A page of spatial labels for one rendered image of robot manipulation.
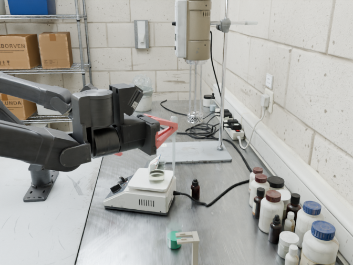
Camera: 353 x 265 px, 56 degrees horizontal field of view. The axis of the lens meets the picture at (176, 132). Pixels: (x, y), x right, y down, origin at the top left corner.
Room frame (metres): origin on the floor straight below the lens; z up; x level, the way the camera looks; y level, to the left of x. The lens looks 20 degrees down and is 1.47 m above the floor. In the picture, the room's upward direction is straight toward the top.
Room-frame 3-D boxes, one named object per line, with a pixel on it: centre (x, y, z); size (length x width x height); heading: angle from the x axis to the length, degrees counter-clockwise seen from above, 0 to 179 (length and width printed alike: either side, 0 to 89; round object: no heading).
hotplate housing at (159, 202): (0.90, 0.10, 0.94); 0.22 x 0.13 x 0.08; 78
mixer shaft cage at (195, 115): (1.29, -0.08, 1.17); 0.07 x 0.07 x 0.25
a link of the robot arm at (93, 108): (0.58, 0.17, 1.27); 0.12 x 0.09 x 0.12; 127
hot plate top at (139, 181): (0.90, 0.08, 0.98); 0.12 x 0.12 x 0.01; 78
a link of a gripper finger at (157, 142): (0.68, 0.04, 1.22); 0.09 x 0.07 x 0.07; 126
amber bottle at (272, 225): (0.72, -0.26, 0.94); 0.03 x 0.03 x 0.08
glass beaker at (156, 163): (0.87, 0.06, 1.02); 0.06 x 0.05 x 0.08; 64
